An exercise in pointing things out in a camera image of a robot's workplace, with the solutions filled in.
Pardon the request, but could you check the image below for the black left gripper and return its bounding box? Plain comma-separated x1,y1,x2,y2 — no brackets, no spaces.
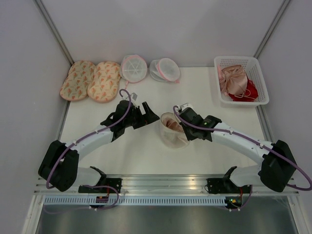
123,102,159,130

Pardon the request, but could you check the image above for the cream mesh laundry bag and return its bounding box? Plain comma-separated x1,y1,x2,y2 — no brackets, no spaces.
160,113,189,149

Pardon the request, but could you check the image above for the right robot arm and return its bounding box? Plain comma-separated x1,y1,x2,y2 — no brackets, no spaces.
177,104,296,193

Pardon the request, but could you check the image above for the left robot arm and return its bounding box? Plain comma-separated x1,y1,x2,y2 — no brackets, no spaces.
38,100,160,192

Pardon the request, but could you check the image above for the pink trimmed mesh bag right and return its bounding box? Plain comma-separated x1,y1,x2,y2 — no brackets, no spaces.
149,58,181,83

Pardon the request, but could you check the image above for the pink trimmed mesh bag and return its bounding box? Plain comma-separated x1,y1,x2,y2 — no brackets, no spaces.
149,58,181,83
119,55,148,89

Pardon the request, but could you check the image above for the pink trimmed mesh bag left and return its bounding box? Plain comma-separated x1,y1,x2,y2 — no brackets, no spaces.
119,55,148,89

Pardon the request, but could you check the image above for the floral bra pad right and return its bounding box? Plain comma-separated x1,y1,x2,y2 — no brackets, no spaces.
87,61,121,103

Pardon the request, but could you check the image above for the floral bra pad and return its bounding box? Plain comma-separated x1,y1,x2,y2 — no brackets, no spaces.
87,61,121,103
59,60,96,101

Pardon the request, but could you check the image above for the pink satin bra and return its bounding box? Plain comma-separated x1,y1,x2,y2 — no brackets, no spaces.
217,65,248,95

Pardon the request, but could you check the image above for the red bra in basket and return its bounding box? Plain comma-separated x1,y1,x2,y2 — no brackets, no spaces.
229,79,258,102

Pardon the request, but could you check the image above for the floral bra pad left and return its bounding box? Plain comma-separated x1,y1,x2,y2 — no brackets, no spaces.
59,60,96,101

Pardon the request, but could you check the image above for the white plastic basket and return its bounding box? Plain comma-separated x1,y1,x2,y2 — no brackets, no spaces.
214,56,270,107

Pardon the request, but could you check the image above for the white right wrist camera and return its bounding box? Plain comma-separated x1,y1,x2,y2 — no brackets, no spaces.
179,103,193,111

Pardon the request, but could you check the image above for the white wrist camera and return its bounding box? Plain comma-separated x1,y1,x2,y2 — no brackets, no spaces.
179,103,193,111
130,93,137,103

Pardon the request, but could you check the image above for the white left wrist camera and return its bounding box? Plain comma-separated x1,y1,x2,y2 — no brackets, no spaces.
130,93,137,103

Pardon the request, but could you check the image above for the aluminium front rail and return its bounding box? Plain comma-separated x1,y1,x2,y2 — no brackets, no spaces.
33,175,299,196

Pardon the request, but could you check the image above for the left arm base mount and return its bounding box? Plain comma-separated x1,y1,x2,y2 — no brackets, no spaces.
78,178,122,194

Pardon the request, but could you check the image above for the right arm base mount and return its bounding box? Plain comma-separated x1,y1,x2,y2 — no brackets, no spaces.
206,178,251,195

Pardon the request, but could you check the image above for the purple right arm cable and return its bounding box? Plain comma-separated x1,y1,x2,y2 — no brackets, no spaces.
172,105,312,213

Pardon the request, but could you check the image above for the white slotted cable duct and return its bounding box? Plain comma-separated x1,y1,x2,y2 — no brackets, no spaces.
43,195,226,206

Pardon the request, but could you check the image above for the right aluminium corner post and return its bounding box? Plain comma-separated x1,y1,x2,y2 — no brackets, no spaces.
253,0,292,59

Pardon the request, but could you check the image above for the aluminium corner post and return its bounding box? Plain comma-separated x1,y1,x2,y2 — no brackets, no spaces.
253,0,292,59
33,0,74,65

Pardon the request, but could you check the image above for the left aluminium corner post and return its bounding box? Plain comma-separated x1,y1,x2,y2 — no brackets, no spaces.
33,0,74,65

